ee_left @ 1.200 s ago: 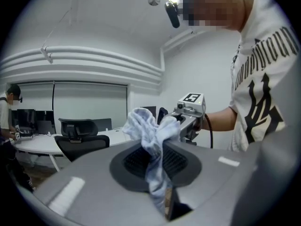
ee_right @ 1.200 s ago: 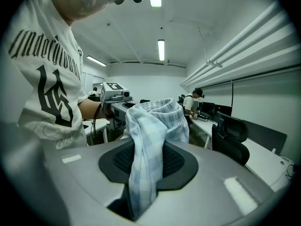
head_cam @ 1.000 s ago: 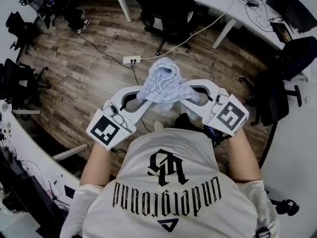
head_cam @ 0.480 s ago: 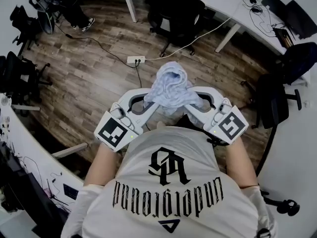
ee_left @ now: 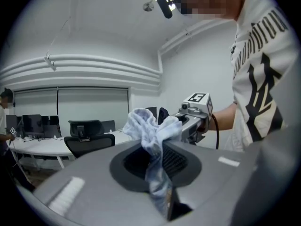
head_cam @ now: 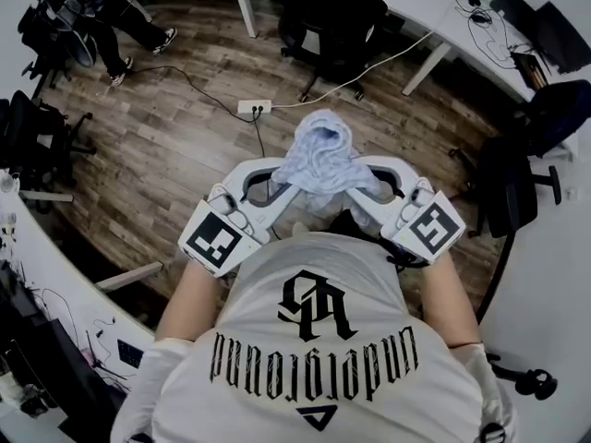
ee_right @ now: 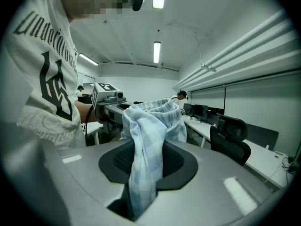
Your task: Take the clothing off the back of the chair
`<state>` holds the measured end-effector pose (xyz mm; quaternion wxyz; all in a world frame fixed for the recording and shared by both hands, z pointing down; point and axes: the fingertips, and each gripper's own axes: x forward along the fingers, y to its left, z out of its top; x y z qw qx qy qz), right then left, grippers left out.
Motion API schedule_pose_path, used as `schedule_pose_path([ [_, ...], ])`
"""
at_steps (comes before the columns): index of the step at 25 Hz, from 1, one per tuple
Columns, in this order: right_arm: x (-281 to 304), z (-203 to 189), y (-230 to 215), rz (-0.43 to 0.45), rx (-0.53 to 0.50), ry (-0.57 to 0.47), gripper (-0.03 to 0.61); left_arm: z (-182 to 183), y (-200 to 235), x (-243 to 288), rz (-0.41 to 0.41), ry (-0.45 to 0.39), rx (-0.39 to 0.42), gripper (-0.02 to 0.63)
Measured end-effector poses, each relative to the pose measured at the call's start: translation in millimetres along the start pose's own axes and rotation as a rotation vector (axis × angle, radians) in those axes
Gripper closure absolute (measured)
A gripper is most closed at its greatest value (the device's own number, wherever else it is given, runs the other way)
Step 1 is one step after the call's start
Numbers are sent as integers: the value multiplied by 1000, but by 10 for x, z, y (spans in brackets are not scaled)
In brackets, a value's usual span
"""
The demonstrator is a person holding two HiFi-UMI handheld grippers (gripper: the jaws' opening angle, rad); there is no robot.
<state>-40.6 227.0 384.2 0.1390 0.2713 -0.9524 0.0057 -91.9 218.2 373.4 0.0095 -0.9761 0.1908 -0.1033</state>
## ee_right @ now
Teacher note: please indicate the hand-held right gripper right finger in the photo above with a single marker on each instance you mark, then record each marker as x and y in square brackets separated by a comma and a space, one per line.
[207, 192]

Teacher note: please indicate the person's left forearm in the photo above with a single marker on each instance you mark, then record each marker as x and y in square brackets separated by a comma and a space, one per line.
[84, 112]

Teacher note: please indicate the black monitor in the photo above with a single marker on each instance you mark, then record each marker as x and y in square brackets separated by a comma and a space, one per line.
[215, 116]
[201, 112]
[187, 108]

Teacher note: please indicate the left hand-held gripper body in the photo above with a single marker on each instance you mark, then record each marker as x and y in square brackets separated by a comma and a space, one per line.
[101, 95]

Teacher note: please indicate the dark grey desk divider panel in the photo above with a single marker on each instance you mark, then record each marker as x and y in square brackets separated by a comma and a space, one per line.
[261, 135]

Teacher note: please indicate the white ceiling pipe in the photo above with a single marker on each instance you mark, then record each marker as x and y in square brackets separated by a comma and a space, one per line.
[247, 37]
[256, 49]

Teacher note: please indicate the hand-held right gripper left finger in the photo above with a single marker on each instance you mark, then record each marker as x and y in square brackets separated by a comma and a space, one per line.
[82, 173]

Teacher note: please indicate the black mesh office chair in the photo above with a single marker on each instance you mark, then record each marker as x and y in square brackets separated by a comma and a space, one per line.
[230, 147]

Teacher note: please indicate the white window blind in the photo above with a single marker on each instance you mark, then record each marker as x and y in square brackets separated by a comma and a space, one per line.
[258, 107]

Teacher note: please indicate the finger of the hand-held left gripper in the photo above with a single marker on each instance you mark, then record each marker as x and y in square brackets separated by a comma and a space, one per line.
[116, 115]
[125, 105]

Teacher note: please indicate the person's white printed T-shirt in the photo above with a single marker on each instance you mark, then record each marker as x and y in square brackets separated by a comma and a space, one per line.
[35, 67]

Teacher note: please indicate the light blue plaid shirt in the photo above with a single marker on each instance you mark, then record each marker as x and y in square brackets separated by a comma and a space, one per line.
[148, 135]

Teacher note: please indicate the white office desk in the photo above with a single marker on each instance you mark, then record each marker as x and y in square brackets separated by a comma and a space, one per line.
[258, 159]
[92, 127]

